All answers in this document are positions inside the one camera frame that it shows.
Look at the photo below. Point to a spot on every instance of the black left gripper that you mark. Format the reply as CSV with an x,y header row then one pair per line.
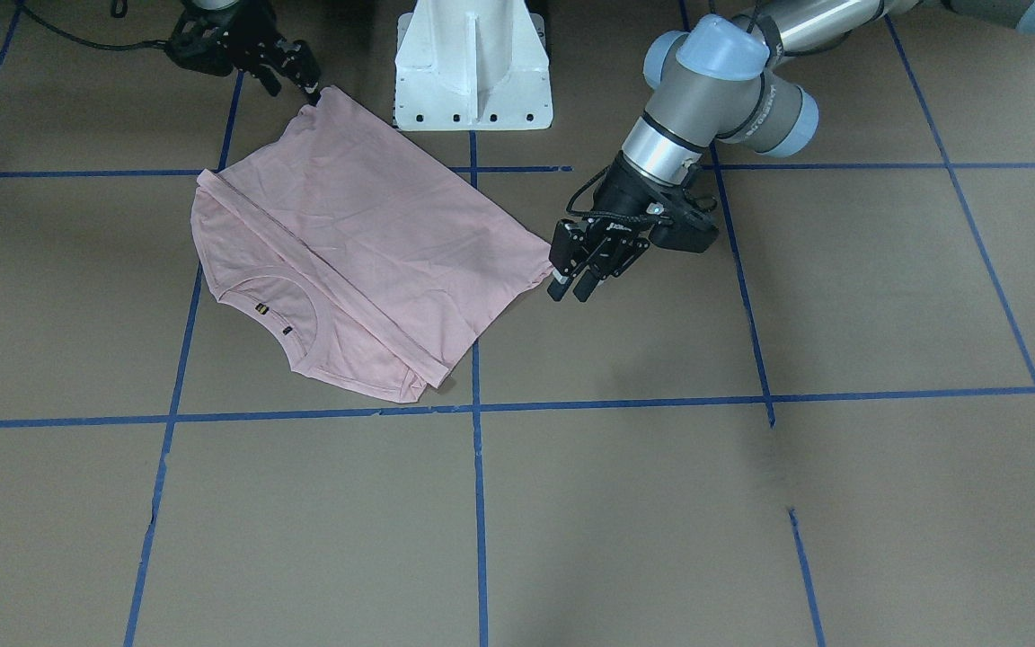
x,y
624,194

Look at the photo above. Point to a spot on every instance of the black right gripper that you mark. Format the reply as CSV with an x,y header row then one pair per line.
x,y
215,38

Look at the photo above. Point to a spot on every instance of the pink Snoopy t-shirt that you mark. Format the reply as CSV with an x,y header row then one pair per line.
x,y
374,267

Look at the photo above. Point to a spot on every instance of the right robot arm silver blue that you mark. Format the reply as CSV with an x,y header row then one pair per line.
x,y
212,4

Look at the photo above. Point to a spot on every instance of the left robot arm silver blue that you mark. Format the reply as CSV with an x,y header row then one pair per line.
x,y
713,84

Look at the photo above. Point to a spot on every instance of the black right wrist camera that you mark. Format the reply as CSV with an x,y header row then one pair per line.
x,y
195,42

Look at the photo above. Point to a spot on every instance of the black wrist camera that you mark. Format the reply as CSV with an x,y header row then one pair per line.
x,y
687,223
195,42

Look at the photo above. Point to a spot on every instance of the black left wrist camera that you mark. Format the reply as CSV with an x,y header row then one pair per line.
x,y
687,223

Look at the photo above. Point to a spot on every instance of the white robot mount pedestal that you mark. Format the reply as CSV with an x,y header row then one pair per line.
x,y
473,65

